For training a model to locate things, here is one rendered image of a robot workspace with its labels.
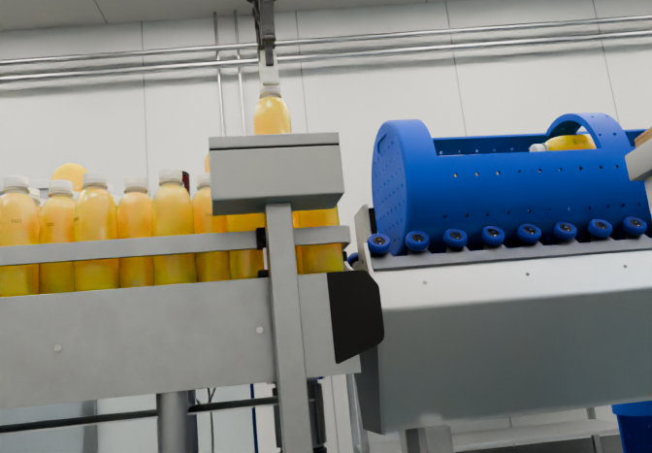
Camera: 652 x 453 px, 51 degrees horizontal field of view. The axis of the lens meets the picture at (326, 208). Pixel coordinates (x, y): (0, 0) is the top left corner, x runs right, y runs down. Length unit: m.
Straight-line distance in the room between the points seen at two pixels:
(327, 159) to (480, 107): 4.20
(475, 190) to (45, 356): 0.79
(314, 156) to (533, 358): 0.58
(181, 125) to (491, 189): 3.89
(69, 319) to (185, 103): 4.06
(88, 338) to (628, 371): 0.98
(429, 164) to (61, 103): 4.23
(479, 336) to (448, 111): 3.94
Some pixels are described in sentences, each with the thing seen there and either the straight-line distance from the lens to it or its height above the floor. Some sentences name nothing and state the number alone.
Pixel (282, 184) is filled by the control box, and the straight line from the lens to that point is 1.02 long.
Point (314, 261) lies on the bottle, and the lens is 1.15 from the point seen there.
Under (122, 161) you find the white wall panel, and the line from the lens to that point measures 5.03.
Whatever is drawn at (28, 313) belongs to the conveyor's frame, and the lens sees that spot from 1.13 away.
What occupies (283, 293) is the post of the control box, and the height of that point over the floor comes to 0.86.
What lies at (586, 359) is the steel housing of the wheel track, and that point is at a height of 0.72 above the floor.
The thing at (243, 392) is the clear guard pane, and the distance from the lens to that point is 1.58.
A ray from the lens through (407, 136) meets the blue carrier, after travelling 1.32.
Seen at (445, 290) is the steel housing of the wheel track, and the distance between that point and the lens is 1.26.
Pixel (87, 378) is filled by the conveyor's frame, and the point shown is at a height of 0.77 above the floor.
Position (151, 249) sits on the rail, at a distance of 1.13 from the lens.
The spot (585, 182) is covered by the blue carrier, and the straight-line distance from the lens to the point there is 1.42.
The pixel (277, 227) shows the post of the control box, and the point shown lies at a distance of 1.03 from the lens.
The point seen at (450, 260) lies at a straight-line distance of 1.29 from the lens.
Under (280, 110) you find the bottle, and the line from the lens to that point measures 1.26.
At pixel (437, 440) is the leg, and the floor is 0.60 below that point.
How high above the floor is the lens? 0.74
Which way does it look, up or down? 13 degrees up
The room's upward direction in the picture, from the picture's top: 6 degrees counter-clockwise
